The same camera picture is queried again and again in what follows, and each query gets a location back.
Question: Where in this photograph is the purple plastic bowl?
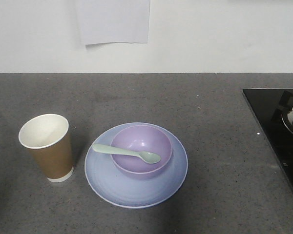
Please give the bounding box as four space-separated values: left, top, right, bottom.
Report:
111 124 173 179

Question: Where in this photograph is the light blue plastic plate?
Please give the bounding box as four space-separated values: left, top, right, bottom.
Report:
84 126 188 209

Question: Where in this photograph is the gas burner with pan support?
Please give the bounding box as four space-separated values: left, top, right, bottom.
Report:
271 89 293 135

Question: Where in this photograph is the black glass gas hob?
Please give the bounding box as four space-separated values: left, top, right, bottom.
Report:
243 88 293 191

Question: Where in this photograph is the pale green plastic spoon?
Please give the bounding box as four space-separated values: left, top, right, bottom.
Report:
92 143 161 164

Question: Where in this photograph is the white paper sheet on wall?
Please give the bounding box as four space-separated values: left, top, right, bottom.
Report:
75 0 150 45

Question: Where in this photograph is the brown paper cup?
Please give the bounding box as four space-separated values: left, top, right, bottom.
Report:
18 114 74 183

